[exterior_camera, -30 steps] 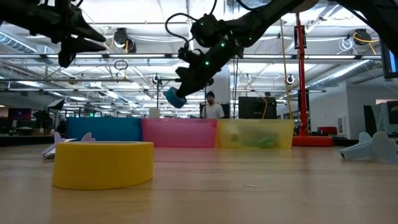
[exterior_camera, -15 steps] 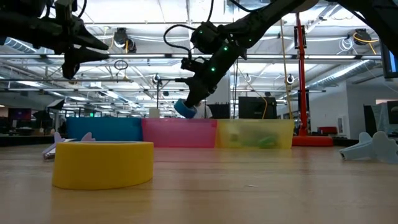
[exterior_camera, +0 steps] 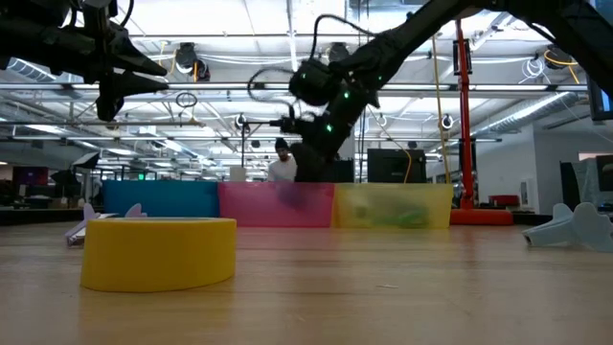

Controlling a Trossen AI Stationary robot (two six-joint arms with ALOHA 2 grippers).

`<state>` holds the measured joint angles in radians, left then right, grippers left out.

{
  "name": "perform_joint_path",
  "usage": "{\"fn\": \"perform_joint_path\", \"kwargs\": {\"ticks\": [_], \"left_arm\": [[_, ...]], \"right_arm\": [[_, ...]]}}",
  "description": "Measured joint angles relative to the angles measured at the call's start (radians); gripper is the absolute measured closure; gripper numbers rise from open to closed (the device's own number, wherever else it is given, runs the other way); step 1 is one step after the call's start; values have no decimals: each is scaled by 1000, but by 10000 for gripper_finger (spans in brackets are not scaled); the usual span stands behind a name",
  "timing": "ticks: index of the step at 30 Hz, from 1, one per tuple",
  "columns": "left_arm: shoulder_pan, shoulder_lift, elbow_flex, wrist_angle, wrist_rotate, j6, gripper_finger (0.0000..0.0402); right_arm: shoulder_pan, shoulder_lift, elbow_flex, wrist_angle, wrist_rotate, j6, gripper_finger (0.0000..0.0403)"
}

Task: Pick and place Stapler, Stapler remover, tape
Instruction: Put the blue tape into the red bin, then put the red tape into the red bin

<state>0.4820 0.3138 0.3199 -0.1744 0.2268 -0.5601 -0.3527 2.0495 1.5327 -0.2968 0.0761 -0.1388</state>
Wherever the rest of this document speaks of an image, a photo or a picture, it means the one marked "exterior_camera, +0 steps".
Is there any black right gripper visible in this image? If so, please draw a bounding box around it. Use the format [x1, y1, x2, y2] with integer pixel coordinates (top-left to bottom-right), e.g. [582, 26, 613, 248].
[280, 59, 379, 183]

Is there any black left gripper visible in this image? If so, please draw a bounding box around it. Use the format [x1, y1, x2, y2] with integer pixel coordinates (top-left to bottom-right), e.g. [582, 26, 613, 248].
[42, 0, 170, 97]

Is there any green mini stapler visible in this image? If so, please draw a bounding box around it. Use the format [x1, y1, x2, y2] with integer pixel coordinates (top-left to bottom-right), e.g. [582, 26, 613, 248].
[382, 208, 431, 229]

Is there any yellow tape roll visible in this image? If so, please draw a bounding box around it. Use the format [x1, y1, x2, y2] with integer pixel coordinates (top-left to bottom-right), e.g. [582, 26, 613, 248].
[79, 217, 238, 293]

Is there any light blue staple remover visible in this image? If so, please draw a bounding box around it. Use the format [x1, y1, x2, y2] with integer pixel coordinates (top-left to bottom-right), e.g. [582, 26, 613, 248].
[521, 201, 613, 254]

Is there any black equipment box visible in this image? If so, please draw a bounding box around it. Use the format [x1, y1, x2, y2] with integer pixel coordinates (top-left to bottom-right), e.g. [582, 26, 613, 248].
[334, 158, 355, 184]

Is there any person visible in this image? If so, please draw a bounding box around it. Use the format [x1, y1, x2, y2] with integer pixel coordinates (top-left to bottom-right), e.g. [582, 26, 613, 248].
[265, 137, 299, 183]

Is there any pink plastic bin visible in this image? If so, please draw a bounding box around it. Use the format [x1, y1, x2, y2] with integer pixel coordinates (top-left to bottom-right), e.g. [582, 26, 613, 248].
[217, 181, 335, 228]

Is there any black monitor back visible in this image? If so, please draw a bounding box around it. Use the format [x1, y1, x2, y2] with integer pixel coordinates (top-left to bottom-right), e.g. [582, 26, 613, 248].
[367, 148, 428, 184]

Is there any yellow plastic bin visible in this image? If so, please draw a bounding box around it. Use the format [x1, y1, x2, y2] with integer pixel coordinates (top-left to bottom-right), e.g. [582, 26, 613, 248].
[332, 182, 454, 229]

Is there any blue plastic bin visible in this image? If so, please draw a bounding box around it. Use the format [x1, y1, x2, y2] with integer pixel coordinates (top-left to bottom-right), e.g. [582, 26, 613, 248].
[102, 179, 221, 226]

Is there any red metal stand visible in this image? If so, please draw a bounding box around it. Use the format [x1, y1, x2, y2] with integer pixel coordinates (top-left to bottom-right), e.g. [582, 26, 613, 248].
[448, 18, 514, 226]

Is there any red box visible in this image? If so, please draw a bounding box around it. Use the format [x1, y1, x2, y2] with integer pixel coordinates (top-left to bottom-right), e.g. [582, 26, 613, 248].
[488, 194, 521, 209]

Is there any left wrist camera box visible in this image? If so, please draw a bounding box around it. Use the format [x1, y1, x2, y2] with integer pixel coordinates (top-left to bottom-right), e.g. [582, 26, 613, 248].
[95, 90, 126, 124]

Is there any black ceiling cable reel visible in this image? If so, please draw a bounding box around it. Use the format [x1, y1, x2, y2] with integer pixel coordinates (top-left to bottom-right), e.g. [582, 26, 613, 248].
[173, 41, 213, 83]

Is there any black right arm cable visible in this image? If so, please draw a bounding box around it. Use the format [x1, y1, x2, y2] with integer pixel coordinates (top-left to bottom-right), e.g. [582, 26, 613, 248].
[246, 12, 377, 121]

